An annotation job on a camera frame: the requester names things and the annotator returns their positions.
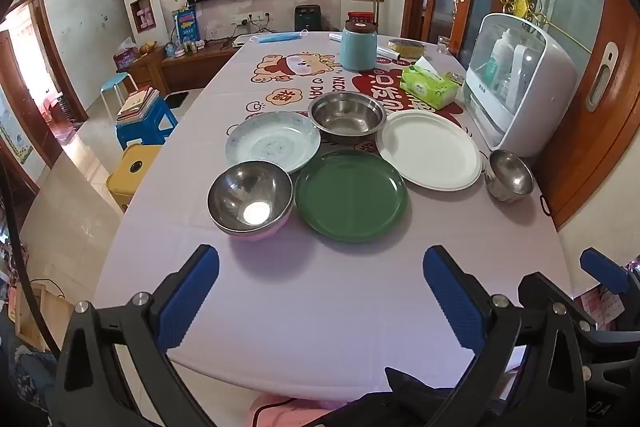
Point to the red-lidded jar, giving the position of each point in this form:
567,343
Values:
361,15

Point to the brown wooden door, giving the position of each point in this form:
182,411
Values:
600,147

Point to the red tissue box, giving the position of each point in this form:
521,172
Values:
125,58

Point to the wooden crate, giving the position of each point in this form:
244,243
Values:
50,317

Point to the plastic wrap roll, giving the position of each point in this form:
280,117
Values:
389,53

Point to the clear glass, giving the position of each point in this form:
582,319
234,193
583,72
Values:
443,44

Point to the small ribbed steel bowl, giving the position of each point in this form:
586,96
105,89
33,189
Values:
510,174

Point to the white plate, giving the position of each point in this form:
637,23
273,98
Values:
430,152

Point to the blue printed board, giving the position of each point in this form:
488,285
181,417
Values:
185,24

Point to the yellow plastic stool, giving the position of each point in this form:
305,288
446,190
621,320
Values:
132,172

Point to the white sterilizer cabinet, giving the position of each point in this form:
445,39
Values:
545,97

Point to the printed pink tablecloth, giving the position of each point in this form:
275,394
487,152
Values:
300,297

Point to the pink-sided steel bowl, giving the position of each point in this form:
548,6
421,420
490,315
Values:
250,192

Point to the green plate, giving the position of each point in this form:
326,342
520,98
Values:
350,197

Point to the blue patterned porcelain plate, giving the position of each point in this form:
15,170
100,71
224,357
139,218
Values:
270,142

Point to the stack of books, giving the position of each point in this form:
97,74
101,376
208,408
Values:
137,104

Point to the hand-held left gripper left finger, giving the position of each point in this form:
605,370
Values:
190,302

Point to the teal canister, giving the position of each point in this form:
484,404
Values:
357,49

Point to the blue face mask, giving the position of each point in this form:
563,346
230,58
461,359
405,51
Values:
277,38

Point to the black heater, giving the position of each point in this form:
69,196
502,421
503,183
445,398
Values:
306,18

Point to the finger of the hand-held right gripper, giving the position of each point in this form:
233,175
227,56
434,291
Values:
602,268
537,289

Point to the large steel bowl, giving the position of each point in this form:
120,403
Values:
347,117

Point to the green tissue pack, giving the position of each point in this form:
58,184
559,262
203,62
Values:
425,87

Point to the dish with yellow contents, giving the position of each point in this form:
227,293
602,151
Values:
406,49

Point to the wooden television cabinet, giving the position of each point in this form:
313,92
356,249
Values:
200,62

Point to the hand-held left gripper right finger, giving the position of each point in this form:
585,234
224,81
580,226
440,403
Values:
452,302

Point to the blue plastic stool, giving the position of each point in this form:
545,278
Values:
150,129

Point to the person's dark clothing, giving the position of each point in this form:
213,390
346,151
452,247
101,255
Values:
400,399

